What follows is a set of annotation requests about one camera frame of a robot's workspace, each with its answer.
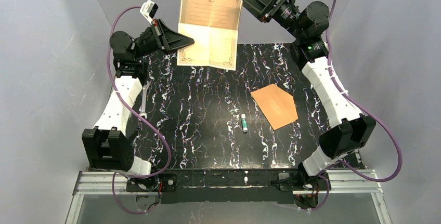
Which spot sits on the tan lined letter paper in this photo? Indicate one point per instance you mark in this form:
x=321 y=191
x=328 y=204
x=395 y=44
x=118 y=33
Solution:
x=213 y=24

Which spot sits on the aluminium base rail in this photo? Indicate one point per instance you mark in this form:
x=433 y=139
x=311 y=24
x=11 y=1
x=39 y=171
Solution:
x=173 y=180

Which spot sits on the brown paper envelope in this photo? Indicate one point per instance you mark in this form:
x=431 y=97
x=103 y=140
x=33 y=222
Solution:
x=277 y=105

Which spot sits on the green white glue stick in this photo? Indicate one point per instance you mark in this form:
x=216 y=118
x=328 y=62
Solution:
x=244 y=123

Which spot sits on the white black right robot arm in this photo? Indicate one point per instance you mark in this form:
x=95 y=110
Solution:
x=350 y=129

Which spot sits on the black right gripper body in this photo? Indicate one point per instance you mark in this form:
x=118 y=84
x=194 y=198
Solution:
x=275 y=1

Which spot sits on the silver open-end wrench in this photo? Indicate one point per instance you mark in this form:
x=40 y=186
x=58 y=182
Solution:
x=144 y=93

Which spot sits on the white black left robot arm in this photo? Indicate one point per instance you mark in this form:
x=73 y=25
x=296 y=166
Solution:
x=107 y=145

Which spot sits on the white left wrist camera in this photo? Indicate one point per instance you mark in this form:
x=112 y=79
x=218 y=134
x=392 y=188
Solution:
x=148 y=10

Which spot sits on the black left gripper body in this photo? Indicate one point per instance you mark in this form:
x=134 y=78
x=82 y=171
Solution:
x=159 y=35

